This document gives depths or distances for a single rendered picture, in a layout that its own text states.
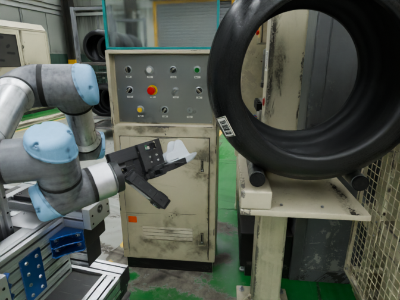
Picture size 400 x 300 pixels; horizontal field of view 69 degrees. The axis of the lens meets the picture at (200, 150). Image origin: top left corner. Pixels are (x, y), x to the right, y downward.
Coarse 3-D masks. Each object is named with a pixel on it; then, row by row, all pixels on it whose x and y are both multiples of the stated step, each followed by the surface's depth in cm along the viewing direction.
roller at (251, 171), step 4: (248, 164) 91; (252, 164) 88; (248, 168) 88; (252, 168) 85; (256, 168) 84; (260, 168) 85; (248, 172) 87; (252, 172) 83; (256, 172) 82; (260, 172) 82; (252, 176) 81; (256, 176) 81; (260, 176) 81; (264, 176) 82; (252, 180) 82; (256, 180) 82; (260, 180) 82; (264, 180) 82; (252, 184) 82; (256, 184) 82; (260, 184) 82
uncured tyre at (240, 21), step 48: (240, 0) 70; (288, 0) 65; (336, 0) 88; (384, 0) 64; (240, 48) 70; (384, 48) 89; (240, 96) 73; (384, 96) 91; (240, 144) 79; (288, 144) 103; (336, 144) 98; (384, 144) 74
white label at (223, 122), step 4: (224, 116) 76; (220, 120) 78; (224, 120) 77; (220, 124) 79; (224, 124) 78; (228, 124) 77; (224, 128) 79; (228, 128) 77; (224, 132) 80; (228, 132) 78; (232, 132) 77; (228, 136) 80
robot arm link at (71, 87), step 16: (48, 64) 78; (64, 64) 79; (80, 64) 81; (48, 80) 75; (64, 80) 76; (80, 80) 78; (96, 80) 88; (48, 96) 77; (64, 96) 78; (80, 96) 79; (96, 96) 83; (64, 112) 85; (80, 112) 86; (80, 128) 97; (80, 144) 108; (96, 144) 113; (80, 160) 117
